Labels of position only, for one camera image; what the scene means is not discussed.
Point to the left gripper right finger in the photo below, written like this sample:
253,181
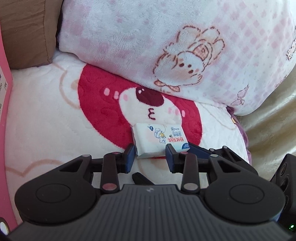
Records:
185,163

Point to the white red cartoon blanket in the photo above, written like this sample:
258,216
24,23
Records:
69,108

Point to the brown embroidered cushion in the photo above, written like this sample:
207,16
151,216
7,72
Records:
28,30

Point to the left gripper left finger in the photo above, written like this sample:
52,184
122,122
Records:
114,163

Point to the beige satin bedding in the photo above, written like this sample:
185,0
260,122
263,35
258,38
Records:
271,128

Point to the pink checkered bunny pillow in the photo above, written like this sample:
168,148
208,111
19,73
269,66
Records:
233,53

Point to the white tissue pack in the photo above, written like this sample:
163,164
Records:
150,140

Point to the pink cardboard box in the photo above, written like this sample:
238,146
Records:
8,221

